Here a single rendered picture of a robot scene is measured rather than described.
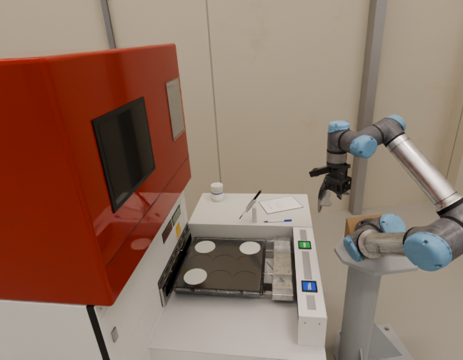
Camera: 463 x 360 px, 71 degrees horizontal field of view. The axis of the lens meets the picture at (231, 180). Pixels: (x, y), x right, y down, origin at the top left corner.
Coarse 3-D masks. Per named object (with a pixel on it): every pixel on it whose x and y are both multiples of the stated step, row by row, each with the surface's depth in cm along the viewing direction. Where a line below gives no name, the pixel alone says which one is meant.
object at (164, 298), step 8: (184, 240) 156; (176, 256) 145; (184, 256) 157; (168, 272) 136; (176, 272) 146; (168, 280) 134; (160, 288) 127; (168, 288) 137; (160, 296) 128; (168, 296) 134
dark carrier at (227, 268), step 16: (208, 240) 163; (224, 240) 162; (240, 240) 161; (192, 256) 151; (208, 256) 151; (224, 256) 150; (240, 256) 149; (256, 256) 148; (208, 272) 140; (224, 272) 140; (240, 272) 139; (256, 272) 139; (208, 288) 132; (224, 288) 131; (240, 288) 131; (256, 288) 130
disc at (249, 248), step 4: (244, 244) 157; (248, 244) 157; (252, 244) 157; (256, 244) 157; (240, 248) 155; (244, 248) 155; (248, 248) 155; (252, 248) 154; (256, 248) 154; (244, 252) 152; (248, 252) 152; (252, 252) 151; (256, 252) 151
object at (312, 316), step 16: (304, 240) 148; (304, 256) 138; (304, 272) 129; (320, 288) 120; (304, 304) 113; (320, 304) 113; (304, 320) 109; (320, 320) 108; (304, 336) 112; (320, 336) 111
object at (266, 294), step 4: (180, 292) 140; (184, 292) 140; (188, 292) 140; (196, 292) 139; (200, 292) 139; (204, 292) 138; (264, 292) 134; (268, 292) 134; (232, 296) 137; (236, 296) 137; (240, 296) 137; (244, 296) 136; (248, 296) 136; (252, 296) 136; (256, 296) 135; (260, 296) 135; (264, 296) 135; (268, 296) 135
